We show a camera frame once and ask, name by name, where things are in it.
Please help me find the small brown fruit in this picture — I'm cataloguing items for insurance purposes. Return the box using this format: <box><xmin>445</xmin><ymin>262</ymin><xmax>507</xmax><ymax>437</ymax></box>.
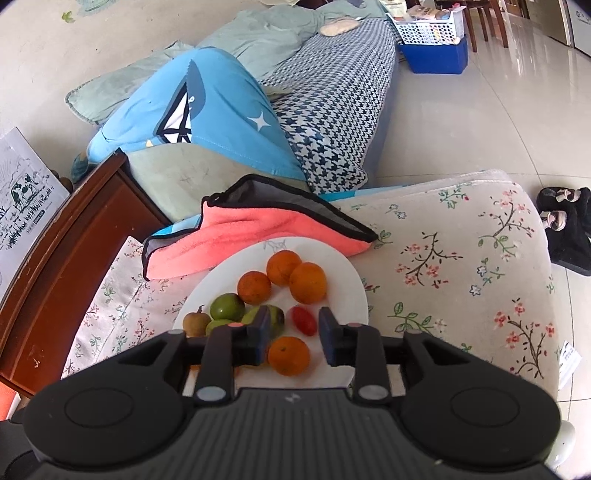
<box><xmin>183</xmin><ymin>305</ymin><xmax>212</xmax><ymax>337</ymax></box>

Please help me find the houndstooth sofa cover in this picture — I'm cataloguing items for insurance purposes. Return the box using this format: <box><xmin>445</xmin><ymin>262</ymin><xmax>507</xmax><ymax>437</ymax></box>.
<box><xmin>259</xmin><ymin>18</ymin><xmax>399</xmax><ymax>195</ymax></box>

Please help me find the white paper label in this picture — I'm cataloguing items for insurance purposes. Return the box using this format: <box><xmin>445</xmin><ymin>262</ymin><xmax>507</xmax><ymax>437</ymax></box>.
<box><xmin>557</xmin><ymin>340</ymin><xmax>581</xmax><ymax>391</ymax></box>

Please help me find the white round plate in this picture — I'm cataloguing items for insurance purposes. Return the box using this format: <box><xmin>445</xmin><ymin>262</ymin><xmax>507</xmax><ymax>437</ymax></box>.
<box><xmin>172</xmin><ymin>236</ymin><xmax>370</xmax><ymax>391</ymax></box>

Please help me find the pink cloth with black trim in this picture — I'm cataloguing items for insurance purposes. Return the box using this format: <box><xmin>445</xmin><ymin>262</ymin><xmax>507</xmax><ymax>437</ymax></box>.
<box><xmin>141</xmin><ymin>174</ymin><xmax>379</xmax><ymax>281</ymax></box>

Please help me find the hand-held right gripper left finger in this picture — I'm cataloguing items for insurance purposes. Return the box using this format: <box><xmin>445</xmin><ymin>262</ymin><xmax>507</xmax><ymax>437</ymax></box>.
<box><xmin>117</xmin><ymin>305</ymin><xmax>273</xmax><ymax>405</ymax></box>

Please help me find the orange tangerine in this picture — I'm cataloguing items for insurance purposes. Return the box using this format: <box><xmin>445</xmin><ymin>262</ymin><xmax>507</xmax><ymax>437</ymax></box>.
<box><xmin>289</xmin><ymin>261</ymin><xmax>328</xmax><ymax>304</ymax></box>
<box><xmin>266</xmin><ymin>250</ymin><xmax>303</xmax><ymax>286</ymax></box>
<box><xmin>237</xmin><ymin>271</ymin><xmax>272</xmax><ymax>305</ymax></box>
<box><xmin>268</xmin><ymin>336</ymin><xmax>311</xmax><ymax>376</ymax></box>

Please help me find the blue cartoon pillow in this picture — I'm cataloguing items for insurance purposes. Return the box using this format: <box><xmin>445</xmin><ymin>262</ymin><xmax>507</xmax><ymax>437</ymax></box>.
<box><xmin>71</xmin><ymin>46</ymin><xmax>308</xmax><ymax>183</ymax></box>

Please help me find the brown wooden cabinet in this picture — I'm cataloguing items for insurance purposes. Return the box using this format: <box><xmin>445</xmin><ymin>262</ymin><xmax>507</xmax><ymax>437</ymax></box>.
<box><xmin>0</xmin><ymin>152</ymin><xmax>174</xmax><ymax>400</ymax></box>

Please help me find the beige cushion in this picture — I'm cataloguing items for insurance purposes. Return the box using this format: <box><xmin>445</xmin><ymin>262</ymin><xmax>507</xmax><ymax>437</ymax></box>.
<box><xmin>320</xmin><ymin>18</ymin><xmax>360</xmax><ymax>37</ymax></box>

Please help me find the white plastic basket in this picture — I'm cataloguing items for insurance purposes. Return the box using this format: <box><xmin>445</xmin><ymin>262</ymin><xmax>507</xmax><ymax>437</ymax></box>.
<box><xmin>385</xmin><ymin>9</ymin><xmax>467</xmax><ymax>46</ymax></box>

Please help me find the pale green sofa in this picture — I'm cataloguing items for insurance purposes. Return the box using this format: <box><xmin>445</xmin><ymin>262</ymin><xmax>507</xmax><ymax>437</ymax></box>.
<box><xmin>127</xmin><ymin>18</ymin><xmax>400</xmax><ymax>220</ymax></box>

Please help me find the pale green pillow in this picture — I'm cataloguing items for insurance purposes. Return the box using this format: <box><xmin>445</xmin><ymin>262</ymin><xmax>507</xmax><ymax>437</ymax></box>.
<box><xmin>65</xmin><ymin>41</ymin><xmax>195</xmax><ymax>125</ymax></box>

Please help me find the red cherry tomato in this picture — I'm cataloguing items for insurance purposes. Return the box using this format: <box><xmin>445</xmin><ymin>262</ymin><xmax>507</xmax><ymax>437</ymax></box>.
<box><xmin>290</xmin><ymin>306</ymin><xmax>318</xmax><ymax>335</ymax></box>

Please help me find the white printed cardboard box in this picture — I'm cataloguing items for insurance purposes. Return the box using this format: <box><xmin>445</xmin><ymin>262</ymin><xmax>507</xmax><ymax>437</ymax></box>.
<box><xmin>0</xmin><ymin>127</ymin><xmax>70</xmax><ymax>296</ymax></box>

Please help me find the red box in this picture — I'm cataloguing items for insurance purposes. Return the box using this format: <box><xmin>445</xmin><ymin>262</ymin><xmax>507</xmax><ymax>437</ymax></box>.
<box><xmin>0</xmin><ymin>382</ymin><xmax>21</xmax><ymax>422</ymax></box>

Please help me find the wooden chair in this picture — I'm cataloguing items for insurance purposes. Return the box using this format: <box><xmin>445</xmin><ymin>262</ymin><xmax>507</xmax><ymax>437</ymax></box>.
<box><xmin>455</xmin><ymin>0</ymin><xmax>509</xmax><ymax>54</ymax></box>

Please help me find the pale green quilt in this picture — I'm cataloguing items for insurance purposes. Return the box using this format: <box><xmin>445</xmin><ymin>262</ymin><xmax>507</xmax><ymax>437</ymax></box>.
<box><xmin>196</xmin><ymin>0</ymin><xmax>370</xmax><ymax>81</ymax></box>

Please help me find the white plastic object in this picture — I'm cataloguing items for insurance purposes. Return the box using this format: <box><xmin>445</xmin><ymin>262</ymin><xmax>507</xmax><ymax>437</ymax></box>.
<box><xmin>545</xmin><ymin>420</ymin><xmax>577</xmax><ymax>467</ymax></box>

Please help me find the blue plastic bin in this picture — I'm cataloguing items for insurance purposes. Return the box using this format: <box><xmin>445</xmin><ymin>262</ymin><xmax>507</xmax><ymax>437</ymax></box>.
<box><xmin>399</xmin><ymin>37</ymin><xmax>468</xmax><ymax>75</ymax></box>

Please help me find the black slipper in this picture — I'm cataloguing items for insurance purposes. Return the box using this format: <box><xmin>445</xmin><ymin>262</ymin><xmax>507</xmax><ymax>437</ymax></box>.
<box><xmin>536</xmin><ymin>187</ymin><xmax>591</xmax><ymax>220</ymax></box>
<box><xmin>538</xmin><ymin>210</ymin><xmax>591</xmax><ymax>277</ymax></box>

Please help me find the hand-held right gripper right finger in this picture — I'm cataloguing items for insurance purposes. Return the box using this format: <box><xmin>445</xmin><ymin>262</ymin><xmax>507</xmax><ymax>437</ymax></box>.
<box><xmin>318</xmin><ymin>306</ymin><xmax>467</xmax><ymax>401</ymax></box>

